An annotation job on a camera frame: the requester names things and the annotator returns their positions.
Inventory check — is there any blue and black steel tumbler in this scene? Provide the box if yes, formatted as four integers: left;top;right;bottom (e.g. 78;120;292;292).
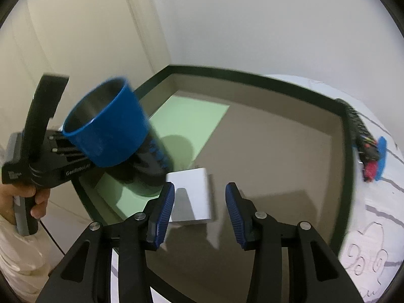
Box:
62;77;173;197

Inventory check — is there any pink keychain with keys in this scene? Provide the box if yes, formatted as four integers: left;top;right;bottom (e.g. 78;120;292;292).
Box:
362;160;378;182

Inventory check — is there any white usb charger cube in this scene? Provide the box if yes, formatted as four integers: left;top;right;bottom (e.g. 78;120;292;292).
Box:
166;168;213;223

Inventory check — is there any black tv remote control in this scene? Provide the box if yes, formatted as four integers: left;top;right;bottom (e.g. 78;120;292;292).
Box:
336;98;380;163

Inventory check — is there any person's left hand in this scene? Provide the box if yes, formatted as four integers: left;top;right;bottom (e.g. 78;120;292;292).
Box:
0;183;51;225

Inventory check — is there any white striped cloud tablecloth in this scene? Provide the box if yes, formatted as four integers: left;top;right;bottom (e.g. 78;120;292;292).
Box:
139;74;403;302

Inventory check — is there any pink box with black rim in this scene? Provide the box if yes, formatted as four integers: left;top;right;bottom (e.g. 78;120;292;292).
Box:
135;66;360;302

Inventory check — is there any green card inside box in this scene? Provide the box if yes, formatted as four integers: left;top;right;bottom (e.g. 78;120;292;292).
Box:
96;95;229;220

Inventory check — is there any black cable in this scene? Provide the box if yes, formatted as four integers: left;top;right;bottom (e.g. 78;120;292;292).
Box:
39;219;67;256

